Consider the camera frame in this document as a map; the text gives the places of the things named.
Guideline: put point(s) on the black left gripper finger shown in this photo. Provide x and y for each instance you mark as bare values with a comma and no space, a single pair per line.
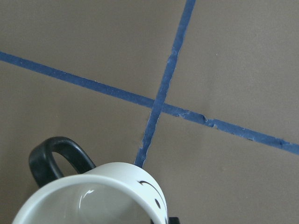
173,220

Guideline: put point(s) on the white mug black handle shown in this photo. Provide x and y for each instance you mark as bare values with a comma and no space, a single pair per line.
72,190

